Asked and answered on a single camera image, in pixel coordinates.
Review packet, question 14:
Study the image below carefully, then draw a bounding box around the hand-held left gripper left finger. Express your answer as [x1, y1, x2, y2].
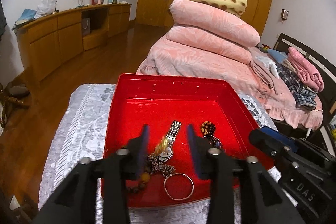
[34, 124, 151, 224]

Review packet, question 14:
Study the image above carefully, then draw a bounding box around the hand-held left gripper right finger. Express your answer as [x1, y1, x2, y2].
[186, 124, 305, 224]

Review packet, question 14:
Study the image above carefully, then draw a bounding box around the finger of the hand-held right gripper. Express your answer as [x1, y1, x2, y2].
[249, 129, 292, 161]
[261, 126, 299, 151]

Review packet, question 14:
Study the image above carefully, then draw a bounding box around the silver cuff bracelet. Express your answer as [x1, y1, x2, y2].
[203, 135, 225, 152]

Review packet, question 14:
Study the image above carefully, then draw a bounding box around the silver chain necklace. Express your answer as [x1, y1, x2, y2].
[147, 154, 176, 177]

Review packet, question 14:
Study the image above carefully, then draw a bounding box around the black and yellow bead necklace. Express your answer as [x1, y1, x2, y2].
[125, 172, 153, 195]

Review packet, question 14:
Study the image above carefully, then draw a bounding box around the silver wrist watch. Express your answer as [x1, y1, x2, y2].
[157, 120, 182, 163]

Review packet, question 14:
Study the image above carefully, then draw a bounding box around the thin silver bangle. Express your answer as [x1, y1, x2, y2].
[163, 173, 194, 200]

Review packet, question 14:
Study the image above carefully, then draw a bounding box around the red plastic tray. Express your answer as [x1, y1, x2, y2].
[101, 73, 275, 207]

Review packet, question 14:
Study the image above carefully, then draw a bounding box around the blue plaid clothing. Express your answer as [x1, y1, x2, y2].
[276, 64, 318, 109]

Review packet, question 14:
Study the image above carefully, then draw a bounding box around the grey floral bed cover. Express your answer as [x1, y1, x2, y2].
[38, 84, 279, 224]

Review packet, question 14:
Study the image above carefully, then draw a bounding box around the white cloth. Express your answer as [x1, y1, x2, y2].
[256, 55, 280, 79]

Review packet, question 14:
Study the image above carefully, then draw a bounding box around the pink folded towel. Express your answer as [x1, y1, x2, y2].
[287, 47, 325, 92]

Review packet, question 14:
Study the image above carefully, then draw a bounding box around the dark bed headboard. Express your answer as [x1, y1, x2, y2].
[273, 32, 336, 121]

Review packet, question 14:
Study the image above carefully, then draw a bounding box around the blue pillow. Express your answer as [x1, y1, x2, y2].
[268, 49, 289, 62]

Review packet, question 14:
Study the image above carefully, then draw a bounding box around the pink bed blanket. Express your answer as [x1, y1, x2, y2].
[136, 39, 324, 126]

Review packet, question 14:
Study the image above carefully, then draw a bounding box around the pink folded quilt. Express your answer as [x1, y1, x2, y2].
[169, 0, 261, 47]
[165, 26, 252, 65]

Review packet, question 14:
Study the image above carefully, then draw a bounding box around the grey paper bag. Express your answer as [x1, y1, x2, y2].
[82, 17, 91, 36]

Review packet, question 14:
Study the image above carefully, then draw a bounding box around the yellow brown-spotted blanket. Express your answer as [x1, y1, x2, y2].
[173, 0, 248, 18]

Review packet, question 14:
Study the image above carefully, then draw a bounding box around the long wooden cabinet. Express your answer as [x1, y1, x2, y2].
[16, 4, 132, 83]

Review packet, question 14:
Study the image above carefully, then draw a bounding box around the white plastic bag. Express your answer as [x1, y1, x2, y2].
[35, 0, 58, 19]

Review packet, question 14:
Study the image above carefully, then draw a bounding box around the light blue cloth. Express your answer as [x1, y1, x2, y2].
[12, 9, 37, 30]

